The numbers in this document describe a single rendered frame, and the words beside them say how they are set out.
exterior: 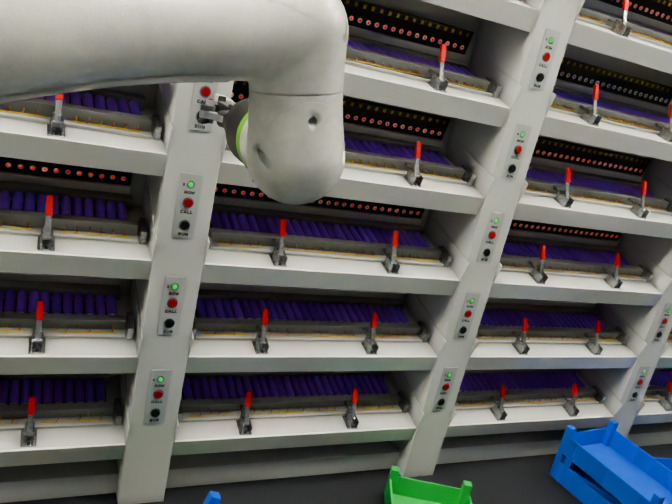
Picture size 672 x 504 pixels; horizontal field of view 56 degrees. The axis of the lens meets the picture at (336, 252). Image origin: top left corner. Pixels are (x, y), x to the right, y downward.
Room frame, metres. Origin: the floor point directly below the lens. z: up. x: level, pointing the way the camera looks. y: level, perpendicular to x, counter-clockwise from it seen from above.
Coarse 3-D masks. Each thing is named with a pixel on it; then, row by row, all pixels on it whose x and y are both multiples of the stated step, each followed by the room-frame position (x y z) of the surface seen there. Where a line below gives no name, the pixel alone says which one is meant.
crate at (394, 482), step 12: (396, 468) 1.33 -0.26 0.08; (396, 480) 1.32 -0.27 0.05; (408, 480) 1.34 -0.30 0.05; (420, 480) 1.34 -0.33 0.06; (384, 492) 1.33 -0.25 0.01; (396, 492) 1.34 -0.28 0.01; (408, 492) 1.34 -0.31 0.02; (420, 492) 1.34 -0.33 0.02; (432, 492) 1.34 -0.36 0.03; (444, 492) 1.34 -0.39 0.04; (456, 492) 1.34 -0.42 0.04; (468, 492) 1.33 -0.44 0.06
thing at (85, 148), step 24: (0, 120) 1.01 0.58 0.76; (168, 120) 1.11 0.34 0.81; (0, 144) 0.98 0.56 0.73; (24, 144) 1.00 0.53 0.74; (48, 144) 1.01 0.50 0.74; (72, 144) 1.03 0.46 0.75; (96, 144) 1.04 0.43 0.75; (120, 144) 1.07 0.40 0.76; (144, 144) 1.10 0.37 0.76; (168, 144) 1.09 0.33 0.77; (120, 168) 1.07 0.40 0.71; (144, 168) 1.09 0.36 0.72
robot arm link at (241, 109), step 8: (240, 104) 0.80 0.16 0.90; (248, 104) 0.78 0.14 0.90; (232, 112) 0.80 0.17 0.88; (240, 112) 0.78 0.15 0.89; (232, 120) 0.78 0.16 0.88; (240, 120) 0.76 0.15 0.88; (232, 128) 0.77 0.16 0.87; (232, 136) 0.77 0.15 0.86; (232, 144) 0.77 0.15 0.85; (232, 152) 0.80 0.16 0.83; (240, 160) 0.77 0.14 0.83
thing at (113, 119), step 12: (0, 108) 1.04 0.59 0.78; (12, 108) 1.04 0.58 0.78; (24, 108) 1.05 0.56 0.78; (36, 108) 1.06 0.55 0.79; (48, 108) 1.07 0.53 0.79; (72, 108) 1.08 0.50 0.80; (84, 108) 1.10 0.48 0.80; (96, 108) 1.11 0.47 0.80; (72, 120) 1.07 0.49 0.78; (84, 120) 1.10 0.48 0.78; (96, 120) 1.10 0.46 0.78; (108, 120) 1.11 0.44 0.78; (120, 120) 1.12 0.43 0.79; (132, 120) 1.13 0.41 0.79; (144, 120) 1.14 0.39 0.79
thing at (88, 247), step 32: (0, 160) 1.13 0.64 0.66; (0, 192) 1.12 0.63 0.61; (32, 192) 1.14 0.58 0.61; (64, 192) 1.17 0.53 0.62; (96, 192) 1.20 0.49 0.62; (128, 192) 1.24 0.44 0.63; (0, 224) 1.05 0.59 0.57; (32, 224) 1.06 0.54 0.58; (64, 224) 1.09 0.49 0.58; (96, 224) 1.11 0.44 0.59; (128, 224) 1.14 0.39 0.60; (0, 256) 0.98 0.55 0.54; (32, 256) 1.00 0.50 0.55; (64, 256) 1.03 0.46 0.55; (96, 256) 1.05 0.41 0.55; (128, 256) 1.08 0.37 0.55
